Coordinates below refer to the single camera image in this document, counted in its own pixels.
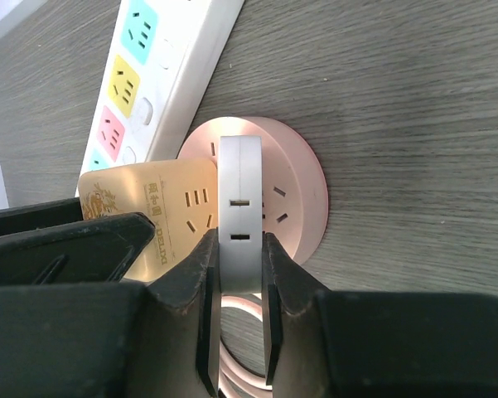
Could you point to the orange cube adapter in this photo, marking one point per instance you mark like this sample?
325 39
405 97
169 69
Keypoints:
178 196

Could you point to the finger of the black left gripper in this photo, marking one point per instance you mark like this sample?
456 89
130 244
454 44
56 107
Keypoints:
52 243

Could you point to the white plug adapter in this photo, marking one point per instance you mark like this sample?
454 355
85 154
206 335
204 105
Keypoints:
240 211

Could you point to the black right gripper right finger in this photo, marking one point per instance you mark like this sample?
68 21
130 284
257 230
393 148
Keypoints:
320 342

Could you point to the pink round socket base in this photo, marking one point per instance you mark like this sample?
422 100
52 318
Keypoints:
295 194

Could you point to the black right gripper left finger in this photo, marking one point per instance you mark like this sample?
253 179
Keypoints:
115 339

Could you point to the long white power strip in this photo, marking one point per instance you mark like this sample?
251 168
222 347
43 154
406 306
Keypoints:
160 62

